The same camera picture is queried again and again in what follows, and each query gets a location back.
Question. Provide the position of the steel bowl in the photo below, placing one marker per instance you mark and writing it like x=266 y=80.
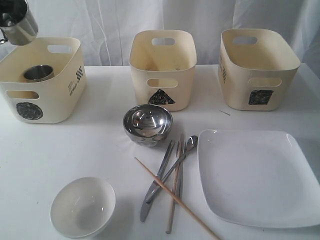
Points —
x=147 y=124

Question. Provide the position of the steel spoon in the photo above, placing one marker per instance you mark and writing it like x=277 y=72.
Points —
x=191 y=144

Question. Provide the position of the steel table knife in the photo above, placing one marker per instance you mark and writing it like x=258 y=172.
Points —
x=145 y=207

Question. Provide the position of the long wooden chopstick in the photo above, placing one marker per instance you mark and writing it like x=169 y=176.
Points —
x=180 y=202

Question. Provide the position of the short wooden chopstick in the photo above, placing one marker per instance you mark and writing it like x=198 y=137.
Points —
x=172 y=205

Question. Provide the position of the white ceramic bowl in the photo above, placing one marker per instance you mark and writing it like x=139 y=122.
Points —
x=83 y=208

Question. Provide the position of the steel mug with handle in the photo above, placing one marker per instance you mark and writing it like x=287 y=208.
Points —
x=17 y=24

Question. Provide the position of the steel fork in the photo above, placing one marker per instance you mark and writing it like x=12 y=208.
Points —
x=179 y=183

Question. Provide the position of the cream bin with triangle mark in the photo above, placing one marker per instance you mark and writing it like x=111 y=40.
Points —
x=162 y=64

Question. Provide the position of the cream bin with circle mark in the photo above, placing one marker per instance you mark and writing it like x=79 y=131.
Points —
x=50 y=101

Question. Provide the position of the white curtain backdrop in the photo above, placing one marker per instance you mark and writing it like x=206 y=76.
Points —
x=106 y=28

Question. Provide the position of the cream bin with square mark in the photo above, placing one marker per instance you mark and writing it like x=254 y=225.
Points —
x=256 y=67

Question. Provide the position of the white square plate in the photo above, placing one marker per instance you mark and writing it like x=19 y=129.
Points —
x=258 y=178

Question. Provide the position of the small steel cup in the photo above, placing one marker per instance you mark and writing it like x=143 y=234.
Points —
x=39 y=73

